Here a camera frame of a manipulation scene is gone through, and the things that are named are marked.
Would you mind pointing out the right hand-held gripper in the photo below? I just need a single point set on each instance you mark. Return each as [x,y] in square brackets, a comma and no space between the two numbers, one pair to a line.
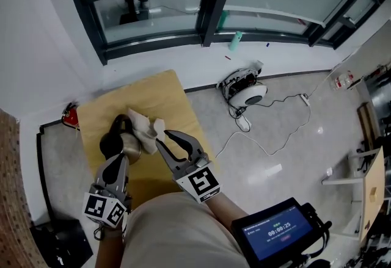
[201,182]

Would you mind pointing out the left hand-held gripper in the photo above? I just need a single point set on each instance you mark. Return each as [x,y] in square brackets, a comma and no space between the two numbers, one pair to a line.
[104,208]

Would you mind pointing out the steel kettle with black lid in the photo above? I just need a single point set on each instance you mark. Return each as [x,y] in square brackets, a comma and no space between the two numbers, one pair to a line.
[131,147]

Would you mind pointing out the white cloth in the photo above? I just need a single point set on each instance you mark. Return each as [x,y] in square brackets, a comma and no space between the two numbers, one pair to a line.
[143,132]

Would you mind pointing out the person's right forearm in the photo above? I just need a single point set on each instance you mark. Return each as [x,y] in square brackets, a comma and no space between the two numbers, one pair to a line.
[226,208]

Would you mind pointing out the person's left forearm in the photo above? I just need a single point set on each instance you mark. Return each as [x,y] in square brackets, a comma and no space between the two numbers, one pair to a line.
[108,251]

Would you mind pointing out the white power adapter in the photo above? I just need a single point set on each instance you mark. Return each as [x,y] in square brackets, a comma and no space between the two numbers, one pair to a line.
[244,123]

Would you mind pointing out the red fire extinguisher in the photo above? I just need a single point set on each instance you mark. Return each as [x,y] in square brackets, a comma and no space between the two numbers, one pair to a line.
[71,117]

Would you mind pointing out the black power adapter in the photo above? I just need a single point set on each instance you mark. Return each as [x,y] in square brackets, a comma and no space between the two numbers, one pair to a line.
[239,110]

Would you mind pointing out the mint green bottle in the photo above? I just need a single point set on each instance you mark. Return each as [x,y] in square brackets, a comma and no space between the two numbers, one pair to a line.
[236,42]

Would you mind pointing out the black tablet with blue screen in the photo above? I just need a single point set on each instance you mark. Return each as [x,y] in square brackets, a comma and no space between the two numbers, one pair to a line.
[275,233]

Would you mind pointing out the white power strip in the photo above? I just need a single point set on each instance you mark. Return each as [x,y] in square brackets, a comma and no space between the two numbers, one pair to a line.
[305,99]

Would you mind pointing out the black framed glass doors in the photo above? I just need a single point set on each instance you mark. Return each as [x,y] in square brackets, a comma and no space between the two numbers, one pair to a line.
[210,16]

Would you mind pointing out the clear bottles with red label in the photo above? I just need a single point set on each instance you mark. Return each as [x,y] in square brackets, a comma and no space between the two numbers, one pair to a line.
[343,80]

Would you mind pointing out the light wooden board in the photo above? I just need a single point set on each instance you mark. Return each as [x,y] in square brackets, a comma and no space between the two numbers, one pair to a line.
[374,175]

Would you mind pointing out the white metal frame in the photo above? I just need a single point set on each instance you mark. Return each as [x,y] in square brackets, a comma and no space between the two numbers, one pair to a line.
[342,181]

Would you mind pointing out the brown wooden frame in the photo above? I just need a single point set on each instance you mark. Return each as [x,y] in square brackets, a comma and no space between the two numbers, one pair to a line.
[368,126]

